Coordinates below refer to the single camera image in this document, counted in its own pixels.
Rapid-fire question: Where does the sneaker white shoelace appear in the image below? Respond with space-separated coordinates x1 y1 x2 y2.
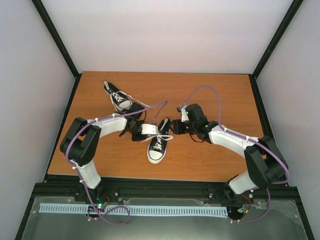
144 117 174 153
109 91 150 111

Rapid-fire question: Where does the black white sneaker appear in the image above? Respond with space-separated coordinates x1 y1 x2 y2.
147 117 173 164
103 80 132 112

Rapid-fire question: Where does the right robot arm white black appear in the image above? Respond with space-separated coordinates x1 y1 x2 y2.
171 103 289 195

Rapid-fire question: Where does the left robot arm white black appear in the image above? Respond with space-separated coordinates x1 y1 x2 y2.
59 102 147 202

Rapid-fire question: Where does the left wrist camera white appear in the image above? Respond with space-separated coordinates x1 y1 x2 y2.
141 123 158 136

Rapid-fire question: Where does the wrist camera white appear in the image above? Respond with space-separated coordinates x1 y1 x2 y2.
141 123 158 136
177 104 189 123

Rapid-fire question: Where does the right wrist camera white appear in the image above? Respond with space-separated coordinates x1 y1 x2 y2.
177 104 189 123

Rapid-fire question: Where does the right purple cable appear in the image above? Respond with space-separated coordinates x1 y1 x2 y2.
183 84 291 224

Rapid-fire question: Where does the purple cable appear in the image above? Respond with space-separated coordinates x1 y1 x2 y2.
65 99 169 224
183 84 291 224

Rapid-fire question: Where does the right black frame post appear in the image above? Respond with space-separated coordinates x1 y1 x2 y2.
251 0 305 79

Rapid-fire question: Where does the black frame post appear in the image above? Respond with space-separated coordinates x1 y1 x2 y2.
31 0 82 79
251 0 305 79

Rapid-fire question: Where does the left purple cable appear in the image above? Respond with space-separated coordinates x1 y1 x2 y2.
65 99 169 224

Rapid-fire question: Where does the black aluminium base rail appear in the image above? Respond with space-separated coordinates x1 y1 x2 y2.
31 174 302 206

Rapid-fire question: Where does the light blue slotted cable duct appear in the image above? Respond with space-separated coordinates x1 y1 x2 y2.
38 203 228 218

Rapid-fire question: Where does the left black frame post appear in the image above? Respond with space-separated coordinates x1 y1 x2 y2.
31 0 82 79

